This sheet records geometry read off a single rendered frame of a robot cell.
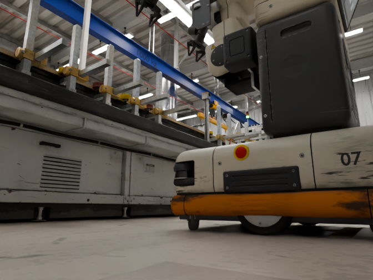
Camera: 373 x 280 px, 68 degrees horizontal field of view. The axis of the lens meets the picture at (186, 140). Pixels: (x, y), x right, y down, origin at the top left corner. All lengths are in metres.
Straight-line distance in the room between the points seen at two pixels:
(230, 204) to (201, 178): 0.13
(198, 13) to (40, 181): 1.25
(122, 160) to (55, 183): 0.55
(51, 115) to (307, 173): 1.27
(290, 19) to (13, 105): 1.24
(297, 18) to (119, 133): 1.28
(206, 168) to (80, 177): 1.17
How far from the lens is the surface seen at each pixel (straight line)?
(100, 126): 1.79
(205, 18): 1.41
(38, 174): 1.80
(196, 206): 0.93
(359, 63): 11.50
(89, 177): 1.98
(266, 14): 1.07
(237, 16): 1.40
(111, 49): 1.99
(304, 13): 1.02
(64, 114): 1.66
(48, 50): 1.53
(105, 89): 1.84
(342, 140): 0.80
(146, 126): 2.00
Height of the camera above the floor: 0.08
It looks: 14 degrees up
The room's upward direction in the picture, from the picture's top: straight up
